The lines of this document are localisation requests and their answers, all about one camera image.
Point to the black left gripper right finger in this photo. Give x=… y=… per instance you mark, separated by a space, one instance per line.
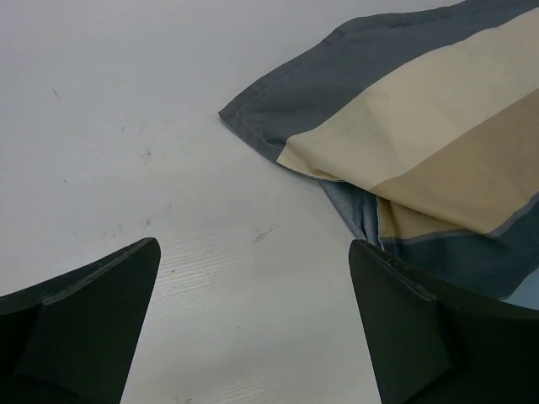
x=433 y=342

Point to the blue striped pillowcase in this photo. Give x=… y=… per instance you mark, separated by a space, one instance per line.
x=422 y=128

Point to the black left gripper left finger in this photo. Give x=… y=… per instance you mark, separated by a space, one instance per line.
x=72 y=338

